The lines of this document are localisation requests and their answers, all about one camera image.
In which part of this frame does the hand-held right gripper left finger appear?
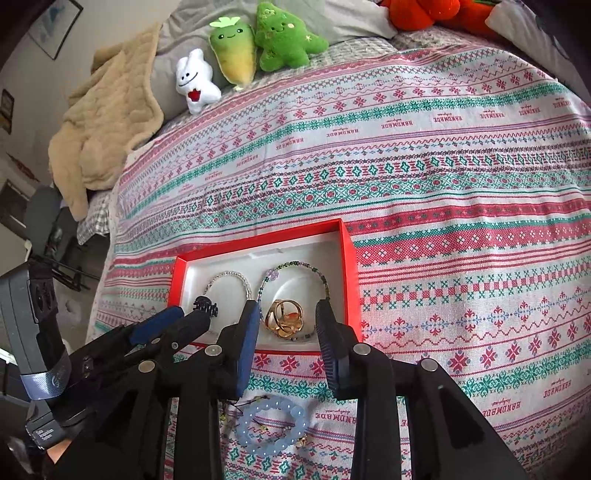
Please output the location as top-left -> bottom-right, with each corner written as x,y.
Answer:
99,300 -> 260,480

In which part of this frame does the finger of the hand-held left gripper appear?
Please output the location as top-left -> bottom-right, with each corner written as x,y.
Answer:
85,307 -> 184,365
139,313 -> 213,361

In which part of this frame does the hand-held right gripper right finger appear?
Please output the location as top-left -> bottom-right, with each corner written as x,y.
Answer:
315,300 -> 529,480

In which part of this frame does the thin black cord bracelet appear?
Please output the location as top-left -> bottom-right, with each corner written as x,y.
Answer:
228,392 -> 273,412

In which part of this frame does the red jewelry box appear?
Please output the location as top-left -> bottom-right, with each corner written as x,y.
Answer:
167,218 -> 363,356

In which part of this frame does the pale blue bead bracelet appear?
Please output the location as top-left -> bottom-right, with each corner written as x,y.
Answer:
235,394 -> 308,457

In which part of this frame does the person's left forearm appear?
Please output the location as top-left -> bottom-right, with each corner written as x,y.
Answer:
44,438 -> 112,480

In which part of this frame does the beige quilted blanket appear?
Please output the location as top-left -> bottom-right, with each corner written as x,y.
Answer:
47,23 -> 164,222

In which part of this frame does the printed patterned blanket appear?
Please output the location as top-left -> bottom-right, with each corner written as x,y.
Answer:
85,34 -> 591,480

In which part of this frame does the small framed picture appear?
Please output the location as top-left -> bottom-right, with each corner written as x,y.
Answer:
0,89 -> 14,134

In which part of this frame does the white plush toy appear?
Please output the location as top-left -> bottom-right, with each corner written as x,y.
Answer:
174,48 -> 222,115

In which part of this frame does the yellow-green carrot plush toy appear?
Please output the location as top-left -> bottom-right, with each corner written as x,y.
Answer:
209,16 -> 257,88

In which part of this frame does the green tree plush toy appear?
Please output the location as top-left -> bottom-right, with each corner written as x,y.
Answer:
253,2 -> 329,72

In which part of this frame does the red-orange plush toy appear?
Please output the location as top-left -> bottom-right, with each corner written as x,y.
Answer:
381,0 -> 504,37

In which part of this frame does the white printed pillow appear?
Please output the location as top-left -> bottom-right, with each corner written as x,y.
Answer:
496,0 -> 573,70

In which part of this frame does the gold ring clip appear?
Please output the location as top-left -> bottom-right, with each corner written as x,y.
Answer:
264,298 -> 306,341

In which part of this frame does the clear bead bracelet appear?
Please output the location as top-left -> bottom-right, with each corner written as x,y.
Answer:
203,271 -> 254,306

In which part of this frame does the green beaded bracelet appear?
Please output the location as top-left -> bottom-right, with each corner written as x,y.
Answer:
256,261 -> 331,344

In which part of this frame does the wall poster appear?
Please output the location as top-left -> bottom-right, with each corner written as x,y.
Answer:
28,0 -> 84,61

